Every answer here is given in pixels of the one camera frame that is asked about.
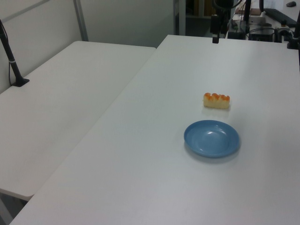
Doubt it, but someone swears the black keyboard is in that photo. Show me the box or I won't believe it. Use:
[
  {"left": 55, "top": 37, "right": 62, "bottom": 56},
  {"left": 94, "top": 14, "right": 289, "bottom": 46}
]
[{"left": 264, "top": 8, "right": 297, "bottom": 27}]

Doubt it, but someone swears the toy bread with orange topping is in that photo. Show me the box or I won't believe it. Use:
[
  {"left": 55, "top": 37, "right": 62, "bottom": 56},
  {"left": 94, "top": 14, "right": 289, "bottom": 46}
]
[{"left": 202, "top": 92, "right": 232, "bottom": 110}]

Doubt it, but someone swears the grey metal partition post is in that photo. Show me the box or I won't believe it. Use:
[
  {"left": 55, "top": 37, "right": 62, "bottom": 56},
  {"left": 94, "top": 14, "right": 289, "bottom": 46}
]
[{"left": 73, "top": 0, "right": 89, "bottom": 42}]

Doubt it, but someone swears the yellow wooden panel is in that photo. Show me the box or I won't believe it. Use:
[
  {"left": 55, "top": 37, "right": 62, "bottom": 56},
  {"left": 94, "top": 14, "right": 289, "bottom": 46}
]
[{"left": 203, "top": 0, "right": 213, "bottom": 16}]

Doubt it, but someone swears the black camera stand pole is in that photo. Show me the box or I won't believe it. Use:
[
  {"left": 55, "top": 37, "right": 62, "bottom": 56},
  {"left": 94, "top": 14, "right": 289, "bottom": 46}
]
[{"left": 0, "top": 18, "right": 30, "bottom": 88}]

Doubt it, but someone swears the black clamp mount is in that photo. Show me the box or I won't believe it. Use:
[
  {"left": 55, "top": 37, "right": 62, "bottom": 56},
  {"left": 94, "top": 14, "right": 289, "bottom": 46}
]
[{"left": 286, "top": 18, "right": 300, "bottom": 50}]

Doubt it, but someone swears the thick black upright pole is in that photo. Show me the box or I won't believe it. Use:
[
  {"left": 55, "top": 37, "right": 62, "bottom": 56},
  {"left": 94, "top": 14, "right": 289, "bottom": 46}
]
[{"left": 243, "top": 0, "right": 252, "bottom": 24}]

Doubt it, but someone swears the black electronics box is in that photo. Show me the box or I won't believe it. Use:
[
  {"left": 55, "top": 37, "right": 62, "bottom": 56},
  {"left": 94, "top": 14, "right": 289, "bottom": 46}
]
[{"left": 227, "top": 30, "right": 246, "bottom": 40}]

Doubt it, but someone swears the blue round plate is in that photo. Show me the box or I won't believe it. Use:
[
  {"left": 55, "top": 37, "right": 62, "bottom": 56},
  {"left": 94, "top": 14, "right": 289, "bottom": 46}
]
[{"left": 183, "top": 119, "right": 241, "bottom": 159}]

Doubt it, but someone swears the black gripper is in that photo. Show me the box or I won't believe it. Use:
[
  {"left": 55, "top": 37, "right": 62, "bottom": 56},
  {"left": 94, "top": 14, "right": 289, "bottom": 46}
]
[{"left": 210, "top": 0, "right": 235, "bottom": 44}]

